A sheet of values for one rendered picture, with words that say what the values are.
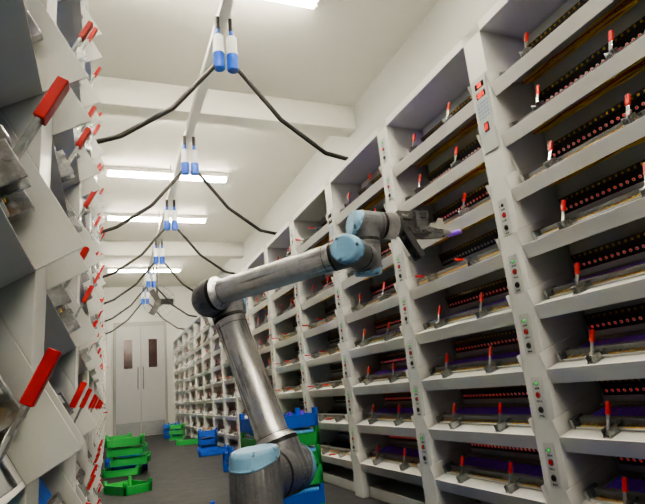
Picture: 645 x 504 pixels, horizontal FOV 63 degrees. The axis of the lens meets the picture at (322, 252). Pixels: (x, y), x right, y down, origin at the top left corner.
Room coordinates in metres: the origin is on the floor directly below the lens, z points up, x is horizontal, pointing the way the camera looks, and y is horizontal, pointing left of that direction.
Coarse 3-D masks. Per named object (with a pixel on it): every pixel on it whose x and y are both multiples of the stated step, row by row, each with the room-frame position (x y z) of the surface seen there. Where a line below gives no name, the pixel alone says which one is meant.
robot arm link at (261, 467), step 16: (240, 448) 1.69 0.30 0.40; (256, 448) 1.64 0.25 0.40; (272, 448) 1.62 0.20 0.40; (240, 464) 1.58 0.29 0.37; (256, 464) 1.57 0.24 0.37; (272, 464) 1.60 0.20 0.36; (288, 464) 1.69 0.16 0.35; (240, 480) 1.58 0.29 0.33; (256, 480) 1.57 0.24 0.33; (272, 480) 1.59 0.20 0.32; (288, 480) 1.67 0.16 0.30; (240, 496) 1.58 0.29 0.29; (256, 496) 1.57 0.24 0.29; (272, 496) 1.59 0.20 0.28
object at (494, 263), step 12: (480, 252) 2.06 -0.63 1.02; (456, 264) 2.21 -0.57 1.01; (480, 264) 1.81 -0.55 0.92; (492, 264) 1.76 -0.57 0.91; (444, 276) 2.01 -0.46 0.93; (456, 276) 1.95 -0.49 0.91; (468, 276) 1.89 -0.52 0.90; (408, 288) 2.26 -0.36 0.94; (420, 288) 2.18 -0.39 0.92; (432, 288) 2.11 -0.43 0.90; (444, 288) 2.05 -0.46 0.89
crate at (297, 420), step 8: (296, 408) 2.62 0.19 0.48; (312, 408) 2.47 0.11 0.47; (240, 416) 2.49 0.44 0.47; (288, 416) 2.40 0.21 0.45; (296, 416) 2.42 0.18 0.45; (304, 416) 2.44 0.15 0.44; (312, 416) 2.46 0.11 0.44; (240, 424) 2.49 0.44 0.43; (248, 424) 2.40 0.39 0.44; (288, 424) 2.40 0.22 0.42; (296, 424) 2.42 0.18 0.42; (304, 424) 2.44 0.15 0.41; (312, 424) 2.46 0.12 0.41; (248, 432) 2.41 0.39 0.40
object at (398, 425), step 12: (384, 396) 2.93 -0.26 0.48; (396, 396) 2.81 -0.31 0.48; (408, 396) 2.70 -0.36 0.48; (372, 408) 2.77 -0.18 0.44; (384, 408) 2.90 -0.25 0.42; (396, 408) 2.77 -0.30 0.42; (408, 408) 2.67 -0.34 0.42; (360, 420) 2.92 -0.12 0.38; (372, 420) 2.76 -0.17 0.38; (384, 420) 2.70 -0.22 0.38; (396, 420) 2.51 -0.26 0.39; (408, 420) 2.49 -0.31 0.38; (360, 432) 2.89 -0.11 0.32; (372, 432) 2.76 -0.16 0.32; (384, 432) 2.64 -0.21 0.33; (396, 432) 2.53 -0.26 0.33; (408, 432) 2.42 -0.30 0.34
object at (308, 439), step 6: (318, 426) 2.47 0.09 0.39; (240, 432) 2.50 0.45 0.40; (312, 432) 2.46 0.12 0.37; (318, 432) 2.47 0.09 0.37; (240, 438) 2.50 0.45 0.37; (300, 438) 2.43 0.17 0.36; (306, 438) 2.44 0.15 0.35; (312, 438) 2.46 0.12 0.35; (318, 438) 2.47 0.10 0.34; (246, 444) 2.43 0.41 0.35; (252, 444) 2.37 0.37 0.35; (306, 444) 2.44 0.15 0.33; (312, 444) 2.46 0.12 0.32
